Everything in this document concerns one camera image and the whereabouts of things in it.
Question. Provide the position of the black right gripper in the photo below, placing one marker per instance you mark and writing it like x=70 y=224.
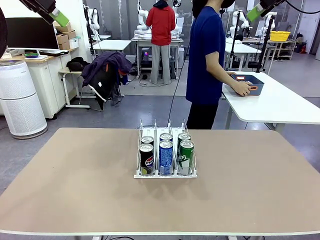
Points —
x=271 y=5

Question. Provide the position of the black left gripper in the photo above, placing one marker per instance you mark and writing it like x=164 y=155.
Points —
x=37 y=6

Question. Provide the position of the blue plastic bin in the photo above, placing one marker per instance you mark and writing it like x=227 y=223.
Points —
x=252 y=83

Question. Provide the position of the person's right forearm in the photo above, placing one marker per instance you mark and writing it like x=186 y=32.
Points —
x=220 y=72

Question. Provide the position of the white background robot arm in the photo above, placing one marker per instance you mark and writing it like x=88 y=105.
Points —
x=272 y=25
x=236 y=21
x=94 y=21
x=142 y=17

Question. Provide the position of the person's left hand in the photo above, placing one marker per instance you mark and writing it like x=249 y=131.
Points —
x=231 y=73

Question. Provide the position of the person's right hand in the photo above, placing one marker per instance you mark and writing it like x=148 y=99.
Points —
x=242 y=88

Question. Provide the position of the brown cardboard box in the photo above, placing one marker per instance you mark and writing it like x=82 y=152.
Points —
x=64 y=46
x=58 y=27
x=62 y=38
x=71 y=35

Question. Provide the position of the small white box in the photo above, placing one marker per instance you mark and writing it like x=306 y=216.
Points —
x=74 y=43

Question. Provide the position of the black computer monitor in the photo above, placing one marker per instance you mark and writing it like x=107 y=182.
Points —
x=30 y=32

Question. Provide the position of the yellow plastic crate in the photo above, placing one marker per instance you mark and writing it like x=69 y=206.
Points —
x=280 y=36

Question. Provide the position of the black keyboard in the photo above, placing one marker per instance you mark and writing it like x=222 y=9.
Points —
x=53 y=52

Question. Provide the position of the white background table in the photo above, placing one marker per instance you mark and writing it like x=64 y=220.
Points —
x=112 y=45
x=242 y=48

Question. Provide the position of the wooden shelf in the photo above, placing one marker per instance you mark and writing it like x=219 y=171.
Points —
x=282 y=48

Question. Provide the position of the green bowl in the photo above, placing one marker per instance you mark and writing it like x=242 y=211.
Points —
x=31 y=55

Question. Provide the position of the black hat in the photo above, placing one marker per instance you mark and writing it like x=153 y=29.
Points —
x=77 y=63

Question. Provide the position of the small white rolling table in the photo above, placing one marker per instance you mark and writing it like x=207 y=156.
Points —
x=67 y=72

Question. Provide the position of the person in navy shirt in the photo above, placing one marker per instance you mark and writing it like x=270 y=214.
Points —
x=202 y=50

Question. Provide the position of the grey workbench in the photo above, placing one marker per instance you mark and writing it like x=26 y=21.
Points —
x=143 y=40

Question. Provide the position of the white air purifier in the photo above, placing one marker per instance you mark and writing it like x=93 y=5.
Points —
x=20 y=100

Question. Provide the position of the white side table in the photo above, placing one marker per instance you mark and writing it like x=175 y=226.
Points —
x=275 y=105

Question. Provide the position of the person in red jacket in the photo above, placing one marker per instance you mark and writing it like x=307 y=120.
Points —
x=161 y=27

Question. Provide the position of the green Chilsung cider can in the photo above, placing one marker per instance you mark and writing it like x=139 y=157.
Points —
x=184 y=136
x=186 y=160

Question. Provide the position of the black Pepsi can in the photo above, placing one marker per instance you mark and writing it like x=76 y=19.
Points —
x=146 y=160
x=147 y=139

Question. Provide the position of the blue Pocari Sweat can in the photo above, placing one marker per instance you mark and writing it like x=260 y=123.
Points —
x=166 y=136
x=165 y=157

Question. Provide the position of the clear acrylic can rack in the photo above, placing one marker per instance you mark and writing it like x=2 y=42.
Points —
x=165 y=176

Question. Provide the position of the black camera stand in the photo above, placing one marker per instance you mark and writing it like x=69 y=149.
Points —
x=234 y=42
x=265 y=45

